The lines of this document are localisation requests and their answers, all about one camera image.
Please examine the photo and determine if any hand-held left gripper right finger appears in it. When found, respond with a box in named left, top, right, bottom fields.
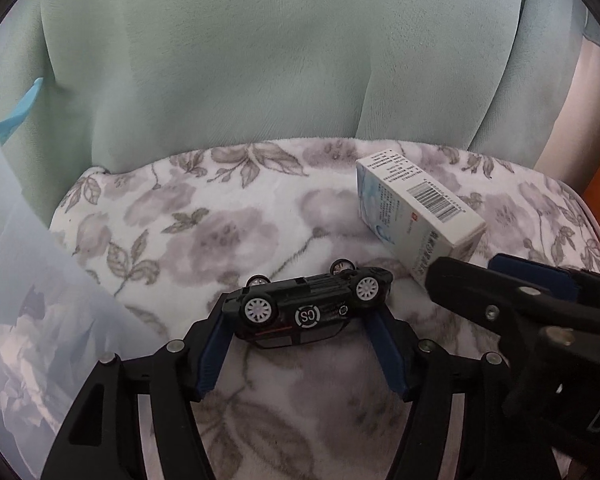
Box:
left=365, top=305, right=556, bottom=480

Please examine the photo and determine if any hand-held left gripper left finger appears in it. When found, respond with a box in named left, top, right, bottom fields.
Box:
left=40, top=305, right=231, bottom=480

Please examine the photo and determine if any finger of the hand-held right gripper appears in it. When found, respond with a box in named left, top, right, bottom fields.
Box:
left=489, top=254, right=600, bottom=316
left=425, top=257, right=600, bottom=361

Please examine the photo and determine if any black toy car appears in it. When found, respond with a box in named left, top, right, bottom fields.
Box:
left=222, top=258, right=394, bottom=350

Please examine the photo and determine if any small white carton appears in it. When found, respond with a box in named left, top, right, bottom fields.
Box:
left=355, top=147, right=487, bottom=288

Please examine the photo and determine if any white paper ball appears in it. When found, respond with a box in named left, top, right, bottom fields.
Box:
left=0, top=305, right=96, bottom=431

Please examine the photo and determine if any clear plastic storage box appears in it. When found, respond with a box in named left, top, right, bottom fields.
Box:
left=0, top=77, right=171, bottom=441

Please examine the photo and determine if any floral fleece blanket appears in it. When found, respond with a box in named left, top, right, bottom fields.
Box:
left=47, top=137, right=600, bottom=480

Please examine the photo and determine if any pale green curtain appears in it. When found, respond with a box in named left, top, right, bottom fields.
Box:
left=0, top=0, right=600, bottom=233

